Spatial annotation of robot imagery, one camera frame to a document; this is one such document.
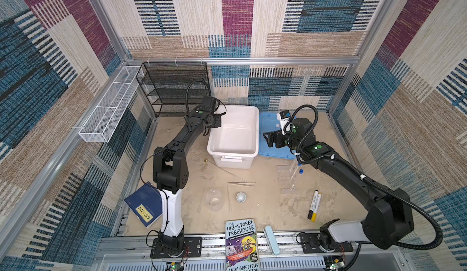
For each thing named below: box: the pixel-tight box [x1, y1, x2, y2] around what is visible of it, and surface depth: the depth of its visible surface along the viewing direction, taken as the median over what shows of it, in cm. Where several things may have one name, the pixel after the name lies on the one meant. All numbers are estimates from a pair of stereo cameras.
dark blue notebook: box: [124, 181, 163, 228], surface depth 83 cm
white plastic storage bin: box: [206, 104, 260, 169], surface depth 101 cm
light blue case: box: [263, 225, 280, 256], surface depth 74 cm
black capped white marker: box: [307, 189, 319, 220], surface depth 85 cm
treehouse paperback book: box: [224, 218, 261, 271], surface depth 73 cm
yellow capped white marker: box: [311, 192, 323, 223], surface depth 83 cm
